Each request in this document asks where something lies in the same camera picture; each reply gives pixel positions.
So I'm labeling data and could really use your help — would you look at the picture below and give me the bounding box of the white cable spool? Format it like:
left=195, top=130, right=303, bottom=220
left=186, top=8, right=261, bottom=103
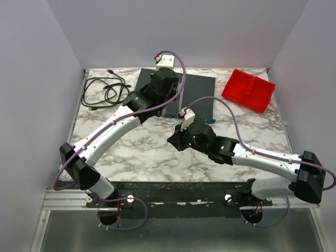
left=177, top=88, right=183, bottom=115

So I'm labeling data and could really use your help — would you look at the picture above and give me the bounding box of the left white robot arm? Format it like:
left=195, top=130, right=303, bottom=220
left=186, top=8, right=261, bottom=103
left=60, top=67, right=179, bottom=199

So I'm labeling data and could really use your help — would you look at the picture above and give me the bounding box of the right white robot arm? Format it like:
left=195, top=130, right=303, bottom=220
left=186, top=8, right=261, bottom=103
left=167, top=121, right=326, bottom=204

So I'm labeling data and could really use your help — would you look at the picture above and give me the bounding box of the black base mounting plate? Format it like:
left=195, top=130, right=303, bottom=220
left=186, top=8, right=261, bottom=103
left=86, top=179, right=272, bottom=218

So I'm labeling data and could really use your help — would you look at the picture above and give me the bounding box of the red plastic bin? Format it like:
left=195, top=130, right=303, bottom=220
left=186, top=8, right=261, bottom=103
left=222, top=69, right=276, bottom=113

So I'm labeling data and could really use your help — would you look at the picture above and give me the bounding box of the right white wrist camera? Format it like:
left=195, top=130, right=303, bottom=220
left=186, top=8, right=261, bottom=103
left=179, top=107, right=195, bottom=132

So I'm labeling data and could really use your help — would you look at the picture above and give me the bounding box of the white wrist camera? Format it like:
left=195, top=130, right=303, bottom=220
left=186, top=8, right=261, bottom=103
left=179, top=107, right=195, bottom=132
left=154, top=54, right=175, bottom=71

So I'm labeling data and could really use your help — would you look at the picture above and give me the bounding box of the dark blue network switch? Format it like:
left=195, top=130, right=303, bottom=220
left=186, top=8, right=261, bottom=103
left=134, top=68, right=216, bottom=124

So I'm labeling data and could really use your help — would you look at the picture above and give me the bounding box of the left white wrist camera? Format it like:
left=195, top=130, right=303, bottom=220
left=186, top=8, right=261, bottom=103
left=154, top=54, right=175, bottom=71

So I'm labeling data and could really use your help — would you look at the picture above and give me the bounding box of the black usb cable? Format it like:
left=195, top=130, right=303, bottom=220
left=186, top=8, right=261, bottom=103
left=81, top=69, right=132, bottom=110

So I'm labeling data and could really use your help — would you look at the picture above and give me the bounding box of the aluminium rail frame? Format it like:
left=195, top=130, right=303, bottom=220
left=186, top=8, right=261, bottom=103
left=30, top=189, right=332, bottom=251

